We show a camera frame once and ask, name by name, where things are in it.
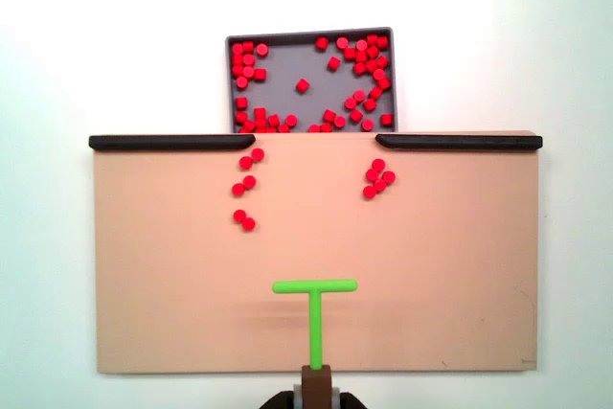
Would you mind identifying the grey tray container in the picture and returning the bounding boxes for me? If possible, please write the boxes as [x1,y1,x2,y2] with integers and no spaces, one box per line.
[224,26,399,135]

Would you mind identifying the green T-shaped pusher tool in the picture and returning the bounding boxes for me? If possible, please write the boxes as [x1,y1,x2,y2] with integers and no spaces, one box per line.
[271,279,359,409]

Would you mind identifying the black barrier strip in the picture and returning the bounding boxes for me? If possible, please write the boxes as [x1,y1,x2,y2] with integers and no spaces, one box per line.
[88,134,257,151]
[375,133,544,151]

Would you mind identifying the beige flat board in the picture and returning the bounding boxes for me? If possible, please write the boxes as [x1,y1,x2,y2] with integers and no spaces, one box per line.
[90,129,545,375]

